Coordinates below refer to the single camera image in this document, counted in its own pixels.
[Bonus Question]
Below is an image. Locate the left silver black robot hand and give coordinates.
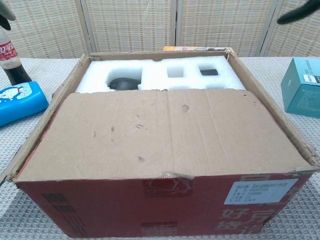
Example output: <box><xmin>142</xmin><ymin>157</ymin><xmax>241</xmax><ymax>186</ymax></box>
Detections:
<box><xmin>0</xmin><ymin>0</ymin><xmax>17</xmax><ymax>30</ymax></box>

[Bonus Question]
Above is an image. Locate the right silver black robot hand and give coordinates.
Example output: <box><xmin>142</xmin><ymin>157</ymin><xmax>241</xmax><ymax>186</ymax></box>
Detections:
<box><xmin>276</xmin><ymin>0</ymin><xmax>320</xmax><ymax>25</ymax></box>

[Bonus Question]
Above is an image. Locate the red cardboard shipping box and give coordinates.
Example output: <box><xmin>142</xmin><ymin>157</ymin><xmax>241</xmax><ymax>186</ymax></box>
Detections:
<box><xmin>0</xmin><ymin>47</ymin><xmax>320</xmax><ymax>240</ymax></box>

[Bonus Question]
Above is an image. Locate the teal product box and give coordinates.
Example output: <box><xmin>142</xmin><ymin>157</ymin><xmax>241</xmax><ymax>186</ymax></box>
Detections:
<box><xmin>280</xmin><ymin>57</ymin><xmax>320</xmax><ymax>118</ymax></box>

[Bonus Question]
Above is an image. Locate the cola bottle with red label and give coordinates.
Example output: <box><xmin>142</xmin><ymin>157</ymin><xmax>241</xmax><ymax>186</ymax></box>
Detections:
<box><xmin>0</xmin><ymin>26</ymin><xmax>33</xmax><ymax>86</ymax></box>

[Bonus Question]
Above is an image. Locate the blue cartoon pencil case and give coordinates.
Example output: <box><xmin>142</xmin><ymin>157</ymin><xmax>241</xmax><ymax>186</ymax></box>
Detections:
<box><xmin>0</xmin><ymin>81</ymin><xmax>50</xmax><ymax>128</ymax></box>

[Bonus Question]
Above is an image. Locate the black tea cup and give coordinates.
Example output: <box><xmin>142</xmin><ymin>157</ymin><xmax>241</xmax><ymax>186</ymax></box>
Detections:
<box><xmin>199</xmin><ymin>68</ymin><xmax>220</xmax><ymax>77</ymax></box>

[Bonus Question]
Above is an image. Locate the yellow cartoon tissue pack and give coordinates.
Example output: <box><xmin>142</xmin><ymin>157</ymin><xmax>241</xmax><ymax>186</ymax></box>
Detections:
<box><xmin>162</xmin><ymin>45</ymin><xmax>227</xmax><ymax>53</ymax></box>

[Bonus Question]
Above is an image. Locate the black teapot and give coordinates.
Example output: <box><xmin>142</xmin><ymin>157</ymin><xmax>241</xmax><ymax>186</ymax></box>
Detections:
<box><xmin>107</xmin><ymin>77</ymin><xmax>140</xmax><ymax>91</ymax></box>

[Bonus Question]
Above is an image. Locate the woven folding screen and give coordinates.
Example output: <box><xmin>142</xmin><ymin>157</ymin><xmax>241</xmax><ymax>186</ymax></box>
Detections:
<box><xmin>0</xmin><ymin>0</ymin><xmax>320</xmax><ymax>59</ymax></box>

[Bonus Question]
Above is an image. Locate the white foam insert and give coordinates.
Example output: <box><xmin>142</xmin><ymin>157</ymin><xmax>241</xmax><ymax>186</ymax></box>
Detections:
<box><xmin>74</xmin><ymin>55</ymin><xmax>245</xmax><ymax>94</ymax></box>

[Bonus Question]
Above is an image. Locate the beige woven tablecloth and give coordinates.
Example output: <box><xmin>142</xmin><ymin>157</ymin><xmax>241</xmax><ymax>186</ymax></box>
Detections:
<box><xmin>0</xmin><ymin>56</ymin><xmax>320</xmax><ymax>240</ymax></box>

